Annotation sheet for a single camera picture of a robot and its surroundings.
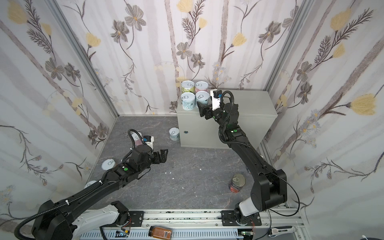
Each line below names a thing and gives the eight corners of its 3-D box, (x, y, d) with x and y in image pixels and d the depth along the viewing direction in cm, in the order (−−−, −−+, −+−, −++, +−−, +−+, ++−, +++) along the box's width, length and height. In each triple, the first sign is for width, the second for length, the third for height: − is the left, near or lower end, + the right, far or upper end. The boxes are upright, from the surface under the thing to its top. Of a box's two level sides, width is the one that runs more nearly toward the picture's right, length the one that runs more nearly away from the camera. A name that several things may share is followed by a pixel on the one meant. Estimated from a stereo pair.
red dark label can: (229, 193, 84) (233, 187, 76) (228, 181, 89) (231, 174, 80) (241, 193, 84) (247, 187, 76) (239, 181, 89) (244, 174, 80)
